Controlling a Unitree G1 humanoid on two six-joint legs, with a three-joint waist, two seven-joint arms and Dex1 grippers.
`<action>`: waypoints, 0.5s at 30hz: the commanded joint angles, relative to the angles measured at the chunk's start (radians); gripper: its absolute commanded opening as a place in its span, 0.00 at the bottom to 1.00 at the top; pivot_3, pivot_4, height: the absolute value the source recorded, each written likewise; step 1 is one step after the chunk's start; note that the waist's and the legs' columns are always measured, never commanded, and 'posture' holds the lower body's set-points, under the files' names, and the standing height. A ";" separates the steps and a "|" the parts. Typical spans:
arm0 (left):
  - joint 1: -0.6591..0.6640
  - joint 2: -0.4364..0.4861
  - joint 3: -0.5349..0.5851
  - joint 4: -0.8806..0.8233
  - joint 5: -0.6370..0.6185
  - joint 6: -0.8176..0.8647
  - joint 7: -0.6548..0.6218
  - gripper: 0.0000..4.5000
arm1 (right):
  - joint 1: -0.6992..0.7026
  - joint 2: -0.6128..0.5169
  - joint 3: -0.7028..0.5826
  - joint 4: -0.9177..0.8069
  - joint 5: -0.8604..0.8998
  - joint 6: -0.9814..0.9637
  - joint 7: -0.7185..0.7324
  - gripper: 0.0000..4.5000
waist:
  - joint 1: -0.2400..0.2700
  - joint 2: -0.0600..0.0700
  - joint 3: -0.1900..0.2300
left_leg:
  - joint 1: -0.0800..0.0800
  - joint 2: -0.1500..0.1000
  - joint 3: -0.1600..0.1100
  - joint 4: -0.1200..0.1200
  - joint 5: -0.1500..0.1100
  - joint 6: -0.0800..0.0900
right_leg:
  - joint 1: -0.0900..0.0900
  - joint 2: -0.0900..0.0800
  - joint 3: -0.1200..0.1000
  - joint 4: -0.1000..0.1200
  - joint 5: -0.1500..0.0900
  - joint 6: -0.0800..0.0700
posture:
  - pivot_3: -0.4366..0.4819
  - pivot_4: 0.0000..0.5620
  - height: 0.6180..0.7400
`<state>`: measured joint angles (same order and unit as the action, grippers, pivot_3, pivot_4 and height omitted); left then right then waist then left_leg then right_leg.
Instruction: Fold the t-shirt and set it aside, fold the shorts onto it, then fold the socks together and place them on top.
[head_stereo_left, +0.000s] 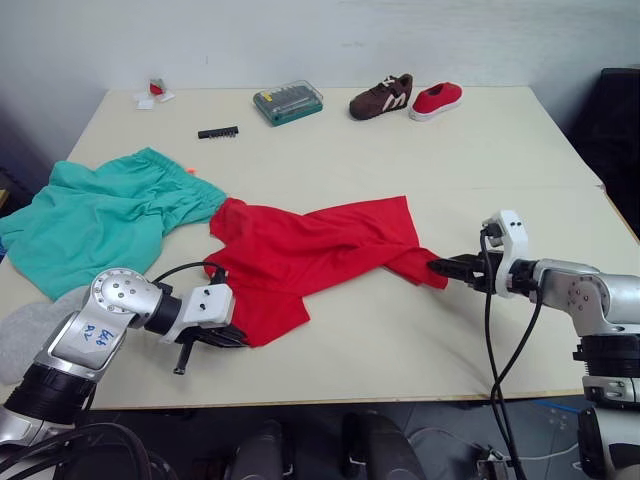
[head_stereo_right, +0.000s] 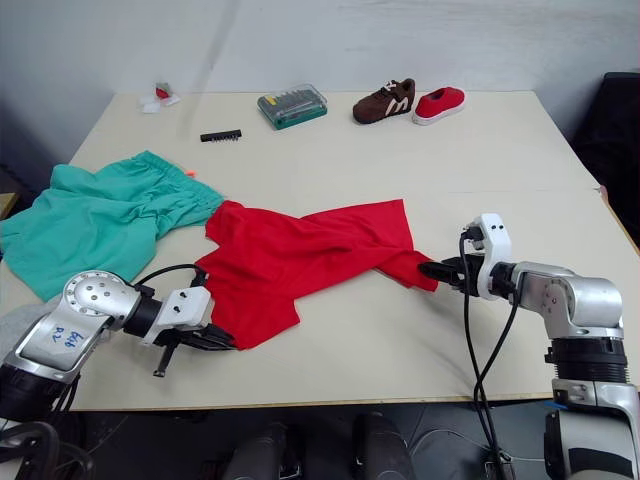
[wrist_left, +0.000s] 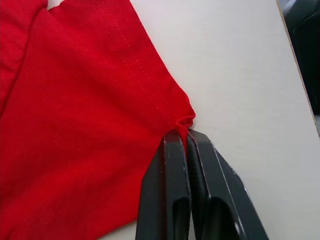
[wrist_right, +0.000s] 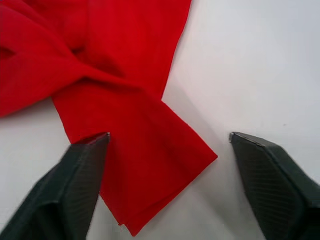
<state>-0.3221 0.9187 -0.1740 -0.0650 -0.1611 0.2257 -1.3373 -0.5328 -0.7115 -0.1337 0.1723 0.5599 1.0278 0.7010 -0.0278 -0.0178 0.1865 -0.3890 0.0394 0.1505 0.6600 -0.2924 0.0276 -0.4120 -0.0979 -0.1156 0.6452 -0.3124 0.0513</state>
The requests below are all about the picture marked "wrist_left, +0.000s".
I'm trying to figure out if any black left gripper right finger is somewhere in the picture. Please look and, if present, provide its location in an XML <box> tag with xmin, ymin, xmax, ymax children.
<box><xmin>186</xmin><ymin>129</ymin><xmax>270</xmax><ymax>240</ymax></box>

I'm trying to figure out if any dark rounded shape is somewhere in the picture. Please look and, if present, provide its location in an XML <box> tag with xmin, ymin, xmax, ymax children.
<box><xmin>278</xmin><ymin>0</ymin><xmax>320</xmax><ymax>113</ymax></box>

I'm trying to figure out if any red t-shirt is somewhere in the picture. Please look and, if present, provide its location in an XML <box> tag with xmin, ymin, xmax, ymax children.
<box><xmin>0</xmin><ymin>0</ymin><xmax>197</xmax><ymax>240</ymax></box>

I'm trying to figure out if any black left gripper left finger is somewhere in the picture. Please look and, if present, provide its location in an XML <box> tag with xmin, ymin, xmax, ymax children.
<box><xmin>134</xmin><ymin>131</ymin><xmax>194</xmax><ymax>240</ymax></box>

